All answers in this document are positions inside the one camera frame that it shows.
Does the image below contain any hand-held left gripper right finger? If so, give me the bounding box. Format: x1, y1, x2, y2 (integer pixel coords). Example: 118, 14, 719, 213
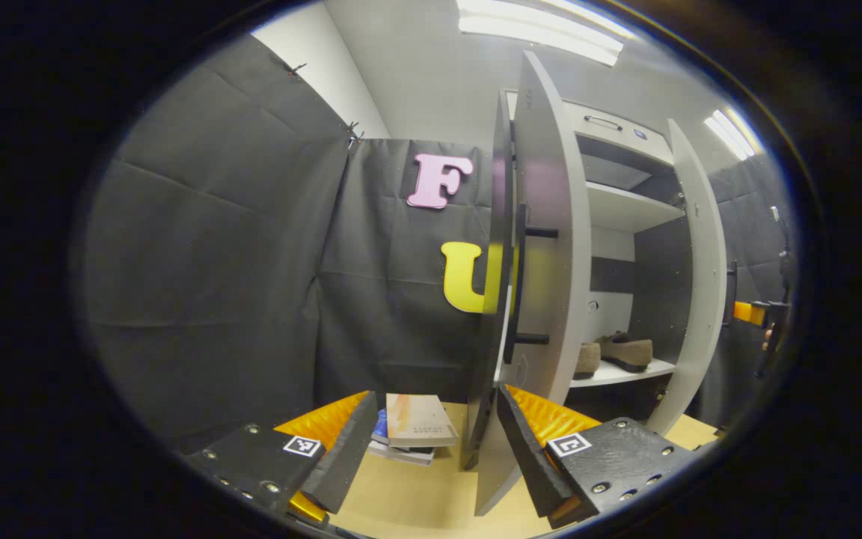
497, 383, 701, 529

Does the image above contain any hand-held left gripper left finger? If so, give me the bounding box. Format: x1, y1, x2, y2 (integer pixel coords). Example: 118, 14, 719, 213
184, 389, 379, 525

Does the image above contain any grey shoe cabinet door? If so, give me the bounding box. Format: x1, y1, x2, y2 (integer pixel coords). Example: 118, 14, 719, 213
644, 118, 727, 436
461, 49, 593, 517

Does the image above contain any brown fuzzy shoe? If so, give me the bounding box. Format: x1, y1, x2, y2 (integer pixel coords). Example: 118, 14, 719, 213
573, 342, 602, 379
594, 332, 654, 373

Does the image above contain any grey shoe cabinet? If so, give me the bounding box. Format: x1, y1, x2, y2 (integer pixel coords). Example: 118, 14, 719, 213
461, 49, 727, 517

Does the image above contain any white cabinet shelf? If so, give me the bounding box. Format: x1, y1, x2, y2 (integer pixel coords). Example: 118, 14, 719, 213
587, 181, 686, 233
569, 358, 677, 389

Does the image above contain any grey cabinet drawer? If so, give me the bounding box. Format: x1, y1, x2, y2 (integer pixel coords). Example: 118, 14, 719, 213
562, 101, 675, 167

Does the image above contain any white cover book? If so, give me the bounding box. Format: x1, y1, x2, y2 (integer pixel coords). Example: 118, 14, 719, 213
367, 440, 435, 466

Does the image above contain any tan cover book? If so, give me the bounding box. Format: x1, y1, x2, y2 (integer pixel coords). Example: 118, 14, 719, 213
386, 393, 460, 448

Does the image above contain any small ceiling light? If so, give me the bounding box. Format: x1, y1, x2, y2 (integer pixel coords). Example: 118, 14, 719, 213
704, 109, 765, 159

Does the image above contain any black backdrop cloth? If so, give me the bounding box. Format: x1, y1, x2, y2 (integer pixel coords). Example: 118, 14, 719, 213
79, 34, 797, 450

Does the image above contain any large ceiling light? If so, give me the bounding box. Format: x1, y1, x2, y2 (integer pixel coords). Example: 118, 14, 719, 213
457, 0, 638, 67

